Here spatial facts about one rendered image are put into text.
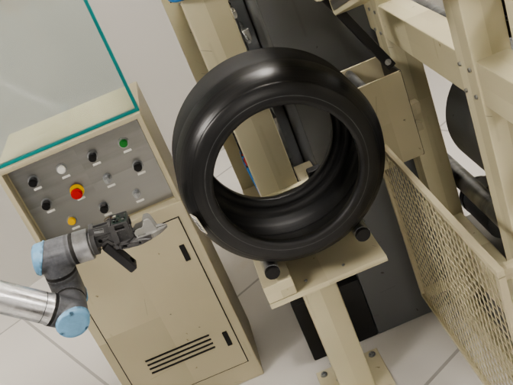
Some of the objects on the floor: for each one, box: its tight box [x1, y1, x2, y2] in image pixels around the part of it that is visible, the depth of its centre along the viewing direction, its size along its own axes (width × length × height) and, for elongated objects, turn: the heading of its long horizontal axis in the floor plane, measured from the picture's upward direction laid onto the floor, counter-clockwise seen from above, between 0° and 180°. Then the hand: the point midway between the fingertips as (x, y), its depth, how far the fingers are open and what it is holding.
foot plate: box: [316, 348, 396, 385], centre depth 289 cm, size 27×27×2 cm
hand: (163, 228), depth 209 cm, fingers closed
